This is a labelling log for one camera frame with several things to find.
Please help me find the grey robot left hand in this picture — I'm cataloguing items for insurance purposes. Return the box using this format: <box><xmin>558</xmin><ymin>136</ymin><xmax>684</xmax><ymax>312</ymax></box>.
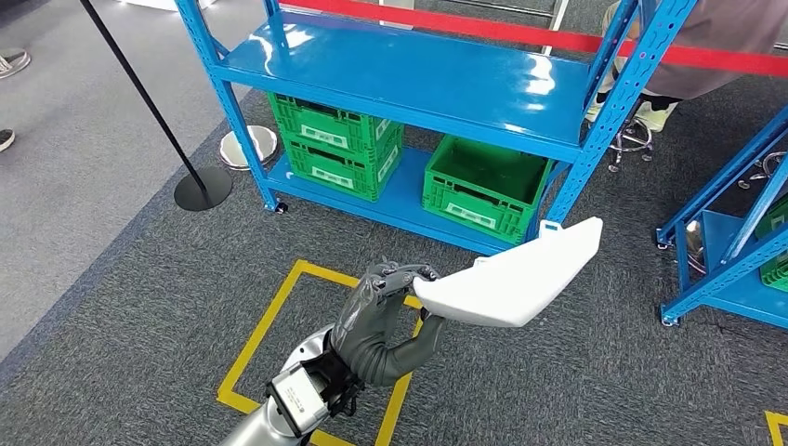
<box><xmin>329</xmin><ymin>261</ymin><xmax>448</xmax><ymax>389</ymax></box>

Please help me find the white plastic car part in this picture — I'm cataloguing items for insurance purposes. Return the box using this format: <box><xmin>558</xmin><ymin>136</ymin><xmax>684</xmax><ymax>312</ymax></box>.
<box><xmin>412</xmin><ymin>216</ymin><xmax>605</xmax><ymax>329</ymax></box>

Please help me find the blue metal shelf rack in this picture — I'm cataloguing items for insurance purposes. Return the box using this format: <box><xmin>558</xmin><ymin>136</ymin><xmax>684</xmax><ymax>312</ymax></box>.
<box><xmin>174</xmin><ymin>0</ymin><xmax>700</xmax><ymax>256</ymax></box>
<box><xmin>655</xmin><ymin>104</ymin><xmax>788</xmax><ymax>331</ymax></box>

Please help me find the green plastic crate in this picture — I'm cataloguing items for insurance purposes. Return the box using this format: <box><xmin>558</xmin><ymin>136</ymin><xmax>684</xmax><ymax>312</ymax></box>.
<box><xmin>282</xmin><ymin>138</ymin><xmax>401</xmax><ymax>203</ymax></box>
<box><xmin>754</xmin><ymin>193</ymin><xmax>788</xmax><ymax>294</ymax></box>
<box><xmin>421</xmin><ymin>135</ymin><xmax>554</xmax><ymax>245</ymax></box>
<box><xmin>268</xmin><ymin>92</ymin><xmax>406</xmax><ymax>163</ymax></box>

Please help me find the black stanchion pole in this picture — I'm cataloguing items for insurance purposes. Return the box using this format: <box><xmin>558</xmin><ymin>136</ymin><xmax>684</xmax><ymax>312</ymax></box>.
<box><xmin>78</xmin><ymin>0</ymin><xmax>234</xmax><ymax>213</ymax></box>

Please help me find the chrome stool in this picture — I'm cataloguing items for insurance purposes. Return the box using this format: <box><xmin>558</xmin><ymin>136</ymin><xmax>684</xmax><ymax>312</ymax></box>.
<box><xmin>737</xmin><ymin>151</ymin><xmax>788</xmax><ymax>190</ymax></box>
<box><xmin>608</xmin><ymin>116</ymin><xmax>655</xmax><ymax>174</ymax></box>

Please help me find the red barrier belt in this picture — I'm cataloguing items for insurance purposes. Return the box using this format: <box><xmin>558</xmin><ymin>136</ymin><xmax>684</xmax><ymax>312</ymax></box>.
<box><xmin>280</xmin><ymin>0</ymin><xmax>788</xmax><ymax>78</ymax></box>

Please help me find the person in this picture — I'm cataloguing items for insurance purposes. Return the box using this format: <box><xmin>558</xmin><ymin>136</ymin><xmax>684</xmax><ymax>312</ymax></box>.
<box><xmin>584</xmin><ymin>0</ymin><xmax>788</xmax><ymax>134</ymax></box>

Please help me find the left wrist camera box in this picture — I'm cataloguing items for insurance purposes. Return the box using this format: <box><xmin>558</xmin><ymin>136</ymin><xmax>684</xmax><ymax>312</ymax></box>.
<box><xmin>266</xmin><ymin>361</ymin><xmax>334</xmax><ymax>439</ymax></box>

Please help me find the chrome stanchion post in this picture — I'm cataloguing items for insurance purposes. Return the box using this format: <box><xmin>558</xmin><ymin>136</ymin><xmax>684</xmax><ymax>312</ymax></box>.
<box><xmin>219</xmin><ymin>125</ymin><xmax>280</xmax><ymax>172</ymax></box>

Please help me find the white pedestal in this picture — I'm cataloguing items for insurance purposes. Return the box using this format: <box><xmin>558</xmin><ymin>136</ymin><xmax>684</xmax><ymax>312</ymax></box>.
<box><xmin>120</xmin><ymin>0</ymin><xmax>217</xmax><ymax>12</ymax></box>

